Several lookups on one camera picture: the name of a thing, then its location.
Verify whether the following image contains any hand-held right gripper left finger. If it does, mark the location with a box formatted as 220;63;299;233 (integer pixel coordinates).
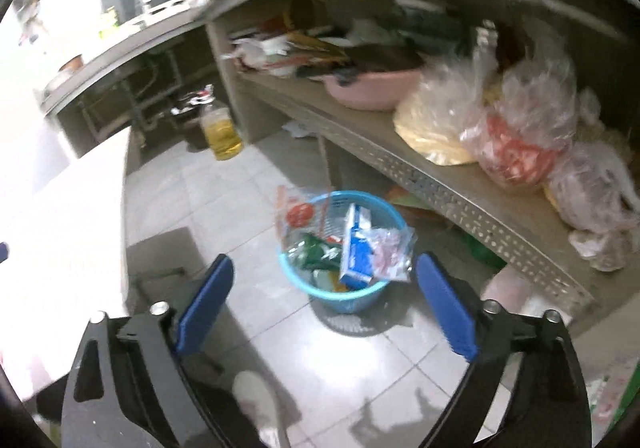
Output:
59;253;262;448

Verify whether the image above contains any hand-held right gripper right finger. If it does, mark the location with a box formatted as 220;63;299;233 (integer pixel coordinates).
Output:
415;251;594;448

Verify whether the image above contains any pink candy wrapper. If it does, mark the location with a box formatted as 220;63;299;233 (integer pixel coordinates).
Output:
372;225;417;281

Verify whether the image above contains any blue plastic basket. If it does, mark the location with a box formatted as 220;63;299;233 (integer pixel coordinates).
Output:
277;189;408;315

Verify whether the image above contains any blue white carton box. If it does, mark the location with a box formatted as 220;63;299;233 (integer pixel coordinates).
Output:
339;203;375;290

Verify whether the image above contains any white pink plastic bag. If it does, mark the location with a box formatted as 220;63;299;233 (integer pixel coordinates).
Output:
482;268;546;314

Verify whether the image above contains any green bag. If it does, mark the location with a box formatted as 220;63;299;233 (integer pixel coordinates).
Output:
465;233;506;269

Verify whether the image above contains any white slipper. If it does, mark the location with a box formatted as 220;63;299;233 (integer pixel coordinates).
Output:
232;370;292;448

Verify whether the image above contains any grey metal shelf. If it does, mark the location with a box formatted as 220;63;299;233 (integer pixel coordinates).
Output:
40;0;640;329

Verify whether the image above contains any red plastic bag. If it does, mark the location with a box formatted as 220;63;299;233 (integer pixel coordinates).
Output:
459;41;578;189

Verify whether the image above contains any yellow cooking oil bottle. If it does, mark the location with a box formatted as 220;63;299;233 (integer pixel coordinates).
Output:
200;101;244;161

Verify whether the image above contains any yellow plastic bag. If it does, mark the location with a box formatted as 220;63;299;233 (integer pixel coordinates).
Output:
394;73;483;165

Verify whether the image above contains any printed plastic bag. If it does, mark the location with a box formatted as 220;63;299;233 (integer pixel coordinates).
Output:
587;368;633;434

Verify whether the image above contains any white crumpled plastic bag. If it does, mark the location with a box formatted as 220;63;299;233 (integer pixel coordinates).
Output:
547;138;640;274

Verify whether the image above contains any pink plastic basin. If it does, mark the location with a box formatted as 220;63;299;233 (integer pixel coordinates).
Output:
320;68;426;112

